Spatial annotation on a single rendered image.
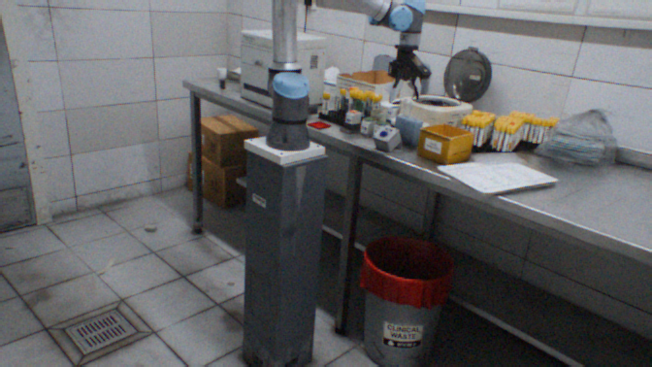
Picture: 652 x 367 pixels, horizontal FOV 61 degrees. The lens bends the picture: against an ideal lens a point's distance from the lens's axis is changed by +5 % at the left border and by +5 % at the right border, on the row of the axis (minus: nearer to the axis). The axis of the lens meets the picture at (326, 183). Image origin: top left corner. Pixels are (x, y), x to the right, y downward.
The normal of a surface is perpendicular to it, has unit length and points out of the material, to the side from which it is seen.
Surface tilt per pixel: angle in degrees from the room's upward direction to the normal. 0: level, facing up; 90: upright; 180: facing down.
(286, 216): 90
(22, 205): 90
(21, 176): 90
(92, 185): 90
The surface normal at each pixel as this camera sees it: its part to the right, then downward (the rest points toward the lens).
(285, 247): 0.69, 0.32
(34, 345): 0.07, -0.92
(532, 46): -0.72, 0.22
